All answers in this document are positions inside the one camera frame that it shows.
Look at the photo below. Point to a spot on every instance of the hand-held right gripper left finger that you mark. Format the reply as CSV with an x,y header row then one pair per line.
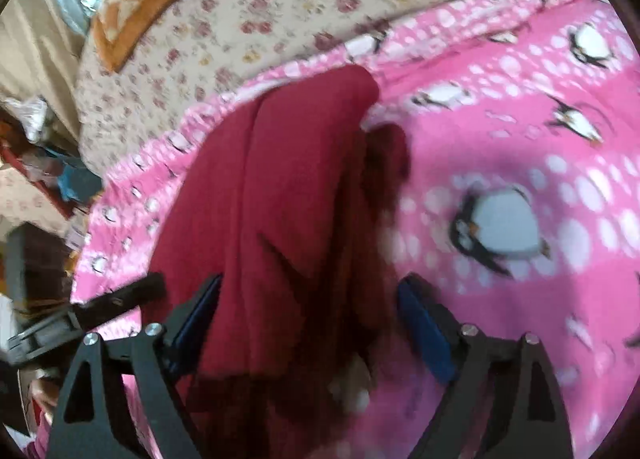
x,y
200,311

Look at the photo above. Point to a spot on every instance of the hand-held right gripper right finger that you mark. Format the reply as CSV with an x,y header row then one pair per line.
x,y
425,331

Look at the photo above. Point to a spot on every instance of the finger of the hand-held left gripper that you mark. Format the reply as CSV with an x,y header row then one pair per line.
x,y
122,296

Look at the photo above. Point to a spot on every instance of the dark red garment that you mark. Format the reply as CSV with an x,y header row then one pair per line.
x,y
290,179

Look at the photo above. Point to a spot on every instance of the person's left hand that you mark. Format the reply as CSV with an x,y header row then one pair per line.
x,y
44,396

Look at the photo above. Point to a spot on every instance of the dark box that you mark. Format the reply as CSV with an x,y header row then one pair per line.
x,y
35,264

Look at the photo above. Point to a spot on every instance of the blue plastic bag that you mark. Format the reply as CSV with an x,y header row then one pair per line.
x,y
80,186

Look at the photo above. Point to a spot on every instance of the white plastic bag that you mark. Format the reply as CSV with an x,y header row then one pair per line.
x,y
27,116

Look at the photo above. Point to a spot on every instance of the pink penguin print blanket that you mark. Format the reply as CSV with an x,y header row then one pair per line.
x,y
525,149

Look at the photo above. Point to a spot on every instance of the beige curtain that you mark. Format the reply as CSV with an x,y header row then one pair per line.
x,y
35,54

